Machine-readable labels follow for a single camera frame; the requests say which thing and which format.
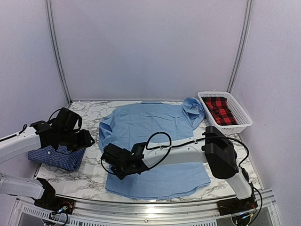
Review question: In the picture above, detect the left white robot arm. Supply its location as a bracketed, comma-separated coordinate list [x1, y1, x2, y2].
[0, 107, 95, 210]

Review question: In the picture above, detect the red black plaid shirt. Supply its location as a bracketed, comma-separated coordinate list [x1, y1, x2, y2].
[202, 97, 237, 126]

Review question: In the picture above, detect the folded blue checked shirt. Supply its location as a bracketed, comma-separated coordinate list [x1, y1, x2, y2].
[28, 146, 86, 171]

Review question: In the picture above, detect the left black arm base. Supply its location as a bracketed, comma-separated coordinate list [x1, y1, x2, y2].
[34, 178, 75, 214]

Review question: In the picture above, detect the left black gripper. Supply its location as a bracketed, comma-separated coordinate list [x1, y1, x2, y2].
[58, 129, 95, 152]

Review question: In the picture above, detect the light blue long sleeve shirt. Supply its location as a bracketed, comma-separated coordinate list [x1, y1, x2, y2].
[98, 97, 212, 200]

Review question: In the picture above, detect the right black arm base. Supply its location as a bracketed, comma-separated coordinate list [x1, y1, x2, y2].
[217, 196, 258, 216]

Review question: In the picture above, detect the left aluminium frame post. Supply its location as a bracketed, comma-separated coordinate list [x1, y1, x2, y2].
[45, 0, 72, 106]

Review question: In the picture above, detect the right aluminium frame post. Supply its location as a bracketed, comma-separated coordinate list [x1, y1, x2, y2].
[227, 0, 253, 93]

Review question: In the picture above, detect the white plastic basket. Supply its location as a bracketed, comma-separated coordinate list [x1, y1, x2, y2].
[198, 91, 252, 134]

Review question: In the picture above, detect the aluminium frame post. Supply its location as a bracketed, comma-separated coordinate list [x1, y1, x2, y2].
[45, 0, 72, 106]
[227, 0, 253, 93]

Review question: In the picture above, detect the front aluminium rail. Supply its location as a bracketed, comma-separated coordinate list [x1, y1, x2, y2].
[8, 190, 283, 226]

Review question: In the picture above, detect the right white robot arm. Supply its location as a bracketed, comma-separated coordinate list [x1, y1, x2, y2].
[101, 126, 256, 211]

